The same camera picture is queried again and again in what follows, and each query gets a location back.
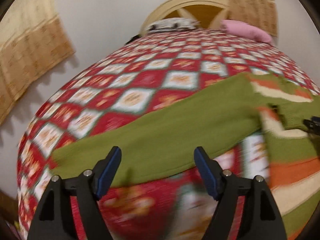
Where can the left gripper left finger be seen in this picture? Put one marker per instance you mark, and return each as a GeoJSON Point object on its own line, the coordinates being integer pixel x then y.
{"type": "Point", "coordinates": [54, 216]}

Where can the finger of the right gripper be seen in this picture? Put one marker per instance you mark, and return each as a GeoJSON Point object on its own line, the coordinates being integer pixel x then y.
{"type": "Point", "coordinates": [313, 125]}

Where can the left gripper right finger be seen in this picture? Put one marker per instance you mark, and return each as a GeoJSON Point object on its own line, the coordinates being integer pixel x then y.
{"type": "Point", "coordinates": [251, 199]}

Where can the green striped knit sweater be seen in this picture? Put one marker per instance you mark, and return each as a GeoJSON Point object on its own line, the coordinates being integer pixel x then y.
{"type": "Point", "coordinates": [159, 144]}

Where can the pink pillow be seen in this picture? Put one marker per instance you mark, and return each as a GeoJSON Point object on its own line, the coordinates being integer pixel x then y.
{"type": "Point", "coordinates": [242, 29]}

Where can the cream wooden headboard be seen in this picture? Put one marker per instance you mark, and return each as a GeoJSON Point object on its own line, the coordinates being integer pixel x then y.
{"type": "Point", "coordinates": [209, 13]}

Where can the red patchwork teddy bedspread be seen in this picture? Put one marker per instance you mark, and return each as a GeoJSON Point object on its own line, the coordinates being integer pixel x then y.
{"type": "Point", "coordinates": [149, 74]}

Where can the grey patterned pillow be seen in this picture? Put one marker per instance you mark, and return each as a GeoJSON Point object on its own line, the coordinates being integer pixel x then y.
{"type": "Point", "coordinates": [172, 24]}

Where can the dark item beside pillow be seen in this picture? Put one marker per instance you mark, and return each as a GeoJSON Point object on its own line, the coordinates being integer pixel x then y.
{"type": "Point", "coordinates": [133, 39]}

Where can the beige left wall curtain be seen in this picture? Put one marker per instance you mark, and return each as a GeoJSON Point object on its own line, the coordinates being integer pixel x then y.
{"type": "Point", "coordinates": [33, 41]}

